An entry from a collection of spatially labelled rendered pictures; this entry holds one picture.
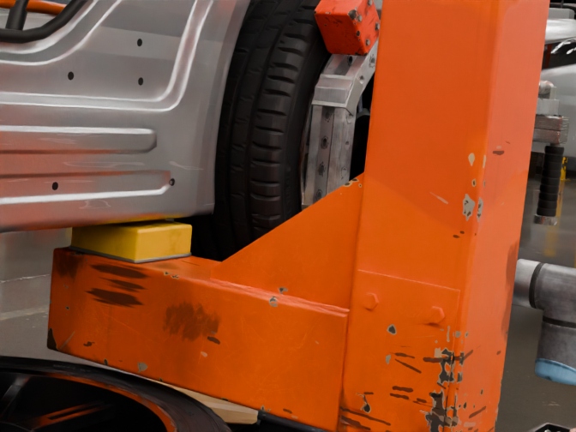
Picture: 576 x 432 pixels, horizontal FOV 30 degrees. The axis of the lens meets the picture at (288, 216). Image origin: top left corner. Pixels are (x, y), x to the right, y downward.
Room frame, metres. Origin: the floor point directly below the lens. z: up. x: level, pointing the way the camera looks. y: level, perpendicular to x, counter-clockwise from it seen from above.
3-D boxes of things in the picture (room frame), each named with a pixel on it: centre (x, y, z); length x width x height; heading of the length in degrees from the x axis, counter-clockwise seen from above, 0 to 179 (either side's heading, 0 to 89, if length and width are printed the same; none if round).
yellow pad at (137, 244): (1.64, 0.24, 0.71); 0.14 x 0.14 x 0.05; 58
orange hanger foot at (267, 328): (1.55, 0.09, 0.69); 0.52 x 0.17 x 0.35; 58
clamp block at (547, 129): (2.01, -0.45, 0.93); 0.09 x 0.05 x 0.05; 58
